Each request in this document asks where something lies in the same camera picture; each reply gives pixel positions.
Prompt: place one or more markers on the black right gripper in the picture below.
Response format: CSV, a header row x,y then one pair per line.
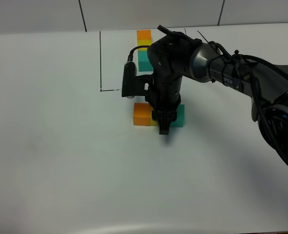
x,y
164,96

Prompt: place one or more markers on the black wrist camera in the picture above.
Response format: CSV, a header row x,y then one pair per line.
x,y
134,85

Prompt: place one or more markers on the orange template block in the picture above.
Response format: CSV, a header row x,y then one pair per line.
x,y
144,35

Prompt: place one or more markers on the teal template block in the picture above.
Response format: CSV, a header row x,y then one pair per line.
x,y
144,64

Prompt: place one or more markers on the yellow template block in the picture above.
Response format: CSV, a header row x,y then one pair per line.
x,y
142,42

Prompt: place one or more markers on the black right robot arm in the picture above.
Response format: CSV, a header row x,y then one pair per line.
x,y
176,55

